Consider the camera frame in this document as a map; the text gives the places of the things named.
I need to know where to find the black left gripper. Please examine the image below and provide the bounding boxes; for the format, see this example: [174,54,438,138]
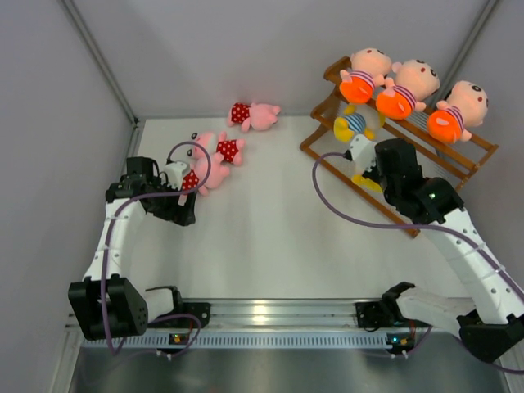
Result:
[147,176,196,226]

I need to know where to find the yellow doll blue striped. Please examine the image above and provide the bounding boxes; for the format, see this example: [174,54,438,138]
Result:
[332,104,386,143]
[351,174,382,192]

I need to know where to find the pink pig doll front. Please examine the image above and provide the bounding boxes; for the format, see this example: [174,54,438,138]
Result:
[182,156,230,196]

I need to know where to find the pink pig doll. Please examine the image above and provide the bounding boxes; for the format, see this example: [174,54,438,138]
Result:
[226,102,281,133]
[182,156,230,196]

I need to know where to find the yellow doll blue striped front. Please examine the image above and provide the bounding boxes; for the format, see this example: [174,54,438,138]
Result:
[332,104,386,143]

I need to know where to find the pink pig doll facing up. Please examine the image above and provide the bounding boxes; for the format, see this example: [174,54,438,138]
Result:
[191,131,246,166]

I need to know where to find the boy doll orange shorts front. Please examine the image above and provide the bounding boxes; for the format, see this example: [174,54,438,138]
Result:
[427,80,489,144]

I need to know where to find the large boy doll orange shorts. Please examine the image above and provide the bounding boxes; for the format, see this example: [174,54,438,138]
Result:
[339,47,392,105]

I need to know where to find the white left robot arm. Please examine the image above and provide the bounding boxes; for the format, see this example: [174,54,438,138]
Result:
[68,156,199,341]

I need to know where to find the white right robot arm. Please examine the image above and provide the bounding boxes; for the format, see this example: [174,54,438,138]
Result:
[364,138,523,363]

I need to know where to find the brown wooden toy shelf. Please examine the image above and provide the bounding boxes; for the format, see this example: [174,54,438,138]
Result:
[300,56,499,238]

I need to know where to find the pink pig doll back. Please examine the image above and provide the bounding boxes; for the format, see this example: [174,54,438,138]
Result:
[226,102,281,133]

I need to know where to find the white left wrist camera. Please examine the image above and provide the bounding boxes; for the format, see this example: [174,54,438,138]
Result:
[163,160,191,191]

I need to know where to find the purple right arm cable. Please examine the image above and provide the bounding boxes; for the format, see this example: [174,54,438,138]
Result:
[312,151,524,374]

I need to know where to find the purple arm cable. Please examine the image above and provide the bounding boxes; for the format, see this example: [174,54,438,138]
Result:
[312,151,524,374]
[104,141,213,356]

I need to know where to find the aluminium mounting rail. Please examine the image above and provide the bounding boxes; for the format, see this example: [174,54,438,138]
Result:
[65,297,508,329]

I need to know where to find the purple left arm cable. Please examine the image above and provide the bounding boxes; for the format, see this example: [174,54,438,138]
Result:
[104,141,213,356]

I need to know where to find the grey slotted cable duct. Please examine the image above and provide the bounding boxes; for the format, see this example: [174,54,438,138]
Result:
[81,330,393,350]

